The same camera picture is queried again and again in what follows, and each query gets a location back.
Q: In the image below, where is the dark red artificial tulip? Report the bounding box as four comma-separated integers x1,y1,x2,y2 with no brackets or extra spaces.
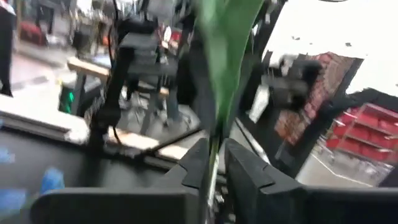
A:
193,0,266,224

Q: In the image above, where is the red storage rack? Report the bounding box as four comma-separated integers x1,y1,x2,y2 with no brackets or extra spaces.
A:
325,102,398,164

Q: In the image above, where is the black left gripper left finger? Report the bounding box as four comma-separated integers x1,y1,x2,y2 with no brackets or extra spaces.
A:
30,138,211,224

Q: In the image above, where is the brown circle patterned cloth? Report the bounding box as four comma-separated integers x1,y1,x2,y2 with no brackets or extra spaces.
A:
273,52,357,146

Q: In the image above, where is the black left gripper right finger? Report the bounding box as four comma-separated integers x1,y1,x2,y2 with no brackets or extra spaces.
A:
224,138,398,224

